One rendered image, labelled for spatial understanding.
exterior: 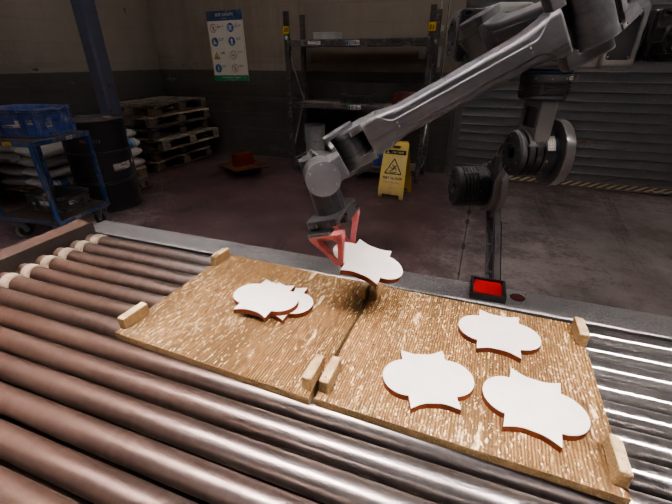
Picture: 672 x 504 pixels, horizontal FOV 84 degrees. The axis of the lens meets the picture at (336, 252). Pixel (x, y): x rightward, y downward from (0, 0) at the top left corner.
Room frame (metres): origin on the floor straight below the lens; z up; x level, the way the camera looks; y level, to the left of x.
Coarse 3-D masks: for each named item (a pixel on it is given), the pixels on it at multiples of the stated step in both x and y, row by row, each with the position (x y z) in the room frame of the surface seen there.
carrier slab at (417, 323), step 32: (384, 288) 0.71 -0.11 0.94; (384, 320) 0.60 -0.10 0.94; (416, 320) 0.60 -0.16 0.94; (448, 320) 0.60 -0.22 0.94; (544, 320) 0.60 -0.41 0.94; (352, 352) 0.51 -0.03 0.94; (384, 352) 0.51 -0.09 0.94; (416, 352) 0.51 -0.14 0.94; (448, 352) 0.51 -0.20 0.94; (480, 352) 0.51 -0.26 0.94; (544, 352) 0.51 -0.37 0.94; (576, 352) 0.51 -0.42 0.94; (352, 384) 0.43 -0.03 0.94; (480, 384) 0.43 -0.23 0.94; (576, 384) 0.43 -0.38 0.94; (352, 416) 0.38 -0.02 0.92; (384, 416) 0.37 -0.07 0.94; (416, 416) 0.37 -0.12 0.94; (448, 416) 0.37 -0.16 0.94; (480, 416) 0.37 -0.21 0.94; (448, 448) 0.33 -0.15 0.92; (480, 448) 0.32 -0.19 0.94; (512, 448) 0.32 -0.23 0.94; (544, 448) 0.32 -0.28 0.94; (576, 448) 0.32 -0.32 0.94; (576, 480) 0.28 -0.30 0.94; (608, 480) 0.28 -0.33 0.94
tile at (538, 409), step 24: (504, 384) 0.42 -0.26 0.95; (528, 384) 0.42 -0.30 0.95; (552, 384) 0.42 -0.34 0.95; (504, 408) 0.38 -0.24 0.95; (528, 408) 0.38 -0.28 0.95; (552, 408) 0.38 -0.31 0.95; (576, 408) 0.38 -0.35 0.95; (528, 432) 0.34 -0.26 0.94; (552, 432) 0.34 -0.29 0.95; (576, 432) 0.34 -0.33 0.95
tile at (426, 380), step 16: (400, 352) 0.50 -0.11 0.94; (384, 368) 0.46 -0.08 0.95; (400, 368) 0.46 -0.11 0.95; (416, 368) 0.46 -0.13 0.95; (432, 368) 0.46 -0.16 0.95; (448, 368) 0.46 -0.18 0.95; (464, 368) 0.46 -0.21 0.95; (384, 384) 0.43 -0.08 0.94; (400, 384) 0.42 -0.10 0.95; (416, 384) 0.42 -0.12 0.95; (432, 384) 0.42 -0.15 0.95; (448, 384) 0.42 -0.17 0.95; (464, 384) 0.42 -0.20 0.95; (416, 400) 0.39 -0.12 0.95; (432, 400) 0.39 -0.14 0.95; (448, 400) 0.39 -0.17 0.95
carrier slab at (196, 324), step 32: (192, 288) 0.71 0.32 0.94; (224, 288) 0.71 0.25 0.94; (320, 288) 0.71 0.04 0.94; (352, 288) 0.71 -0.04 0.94; (160, 320) 0.60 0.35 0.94; (192, 320) 0.60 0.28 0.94; (224, 320) 0.60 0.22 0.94; (256, 320) 0.60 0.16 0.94; (288, 320) 0.60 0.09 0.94; (320, 320) 0.60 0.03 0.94; (352, 320) 0.60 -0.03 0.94; (160, 352) 0.52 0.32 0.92; (192, 352) 0.51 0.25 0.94; (224, 352) 0.51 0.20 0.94; (256, 352) 0.51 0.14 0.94; (288, 352) 0.51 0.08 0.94; (320, 352) 0.51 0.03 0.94; (256, 384) 0.44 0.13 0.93; (288, 384) 0.43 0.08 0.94
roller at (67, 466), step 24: (0, 432) 0.36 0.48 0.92; (24, 432) 0.36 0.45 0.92; (0, 456) 0.33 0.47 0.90; (24, 456) 0.33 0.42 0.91; (48, 456) 0.32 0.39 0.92; (72, 456) 0.32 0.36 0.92; (48, 480) 0.30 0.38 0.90; (72, 480) 0.29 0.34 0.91; (96, 480) 0.29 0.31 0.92; (120, 480) 0.29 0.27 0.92; (144, 480) 0.30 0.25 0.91
